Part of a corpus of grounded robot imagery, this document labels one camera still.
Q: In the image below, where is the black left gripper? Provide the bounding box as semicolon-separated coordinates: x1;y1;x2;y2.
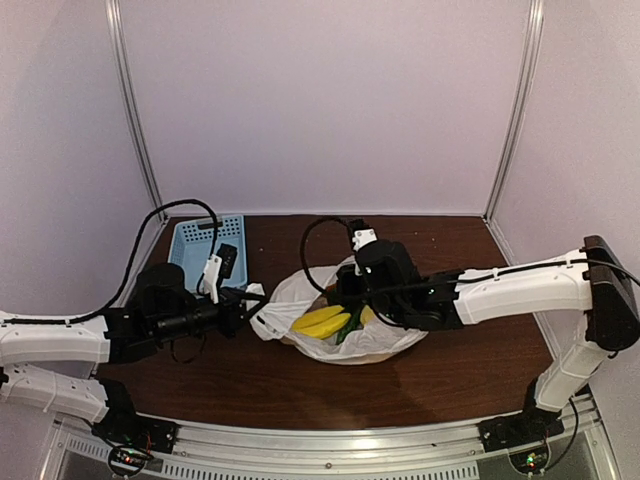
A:
153;285;266;343

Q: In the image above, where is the white plastic bag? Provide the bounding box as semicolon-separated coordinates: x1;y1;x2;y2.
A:
250;270;427;366

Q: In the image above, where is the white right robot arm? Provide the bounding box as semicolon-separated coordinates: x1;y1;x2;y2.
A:
331;234;639;442

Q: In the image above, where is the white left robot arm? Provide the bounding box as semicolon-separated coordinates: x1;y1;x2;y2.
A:
1;263;268;444

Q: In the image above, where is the green fruit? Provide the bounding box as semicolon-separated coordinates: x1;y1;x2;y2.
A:
335;313;361;345

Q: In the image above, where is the light blue plastic basket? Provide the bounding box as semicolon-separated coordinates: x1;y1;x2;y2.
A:
167;214;251;291

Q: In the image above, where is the yellow banana bunch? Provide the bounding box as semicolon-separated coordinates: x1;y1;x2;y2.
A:
291;305;351;340

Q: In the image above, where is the left circuit board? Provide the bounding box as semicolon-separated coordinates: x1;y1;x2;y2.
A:
107;446;152;477

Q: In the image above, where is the circuit board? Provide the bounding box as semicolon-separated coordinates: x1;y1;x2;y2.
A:
107;446;152;477
509;447;550;476

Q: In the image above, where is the right circuit board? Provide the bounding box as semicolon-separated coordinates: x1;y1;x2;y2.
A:
509;447;550;476

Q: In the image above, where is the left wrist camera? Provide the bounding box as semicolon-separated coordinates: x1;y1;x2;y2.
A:
196;243;238;304

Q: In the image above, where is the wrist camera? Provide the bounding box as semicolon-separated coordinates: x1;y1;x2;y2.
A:
347;218;377;276
196;243;238;304

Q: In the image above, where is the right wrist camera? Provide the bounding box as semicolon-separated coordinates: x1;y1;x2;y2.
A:
347;218;377;276

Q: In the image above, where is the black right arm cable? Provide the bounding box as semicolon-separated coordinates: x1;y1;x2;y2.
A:
299;215;431;306

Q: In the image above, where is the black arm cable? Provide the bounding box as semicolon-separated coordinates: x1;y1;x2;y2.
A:
0;199;224;331
299;215;431;306

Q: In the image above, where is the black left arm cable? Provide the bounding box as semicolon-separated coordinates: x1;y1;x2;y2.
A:
0;199;224;331

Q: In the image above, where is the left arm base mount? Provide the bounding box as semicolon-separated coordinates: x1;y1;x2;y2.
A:
92;379;178;454

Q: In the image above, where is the aluminium front rail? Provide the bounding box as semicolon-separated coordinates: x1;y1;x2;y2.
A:
49;404;616;480

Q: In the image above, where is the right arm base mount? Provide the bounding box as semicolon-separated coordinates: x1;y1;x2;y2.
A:
477;380;564;452

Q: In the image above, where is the right aluminium corner post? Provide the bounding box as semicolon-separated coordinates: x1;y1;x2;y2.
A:
483;0;545;224

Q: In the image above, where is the aluminium corner post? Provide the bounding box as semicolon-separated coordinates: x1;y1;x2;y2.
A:
483;0;545;224
104;0;163;208

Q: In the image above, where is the left aluminium corner post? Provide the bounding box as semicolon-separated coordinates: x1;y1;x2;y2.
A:
104;0;163;208

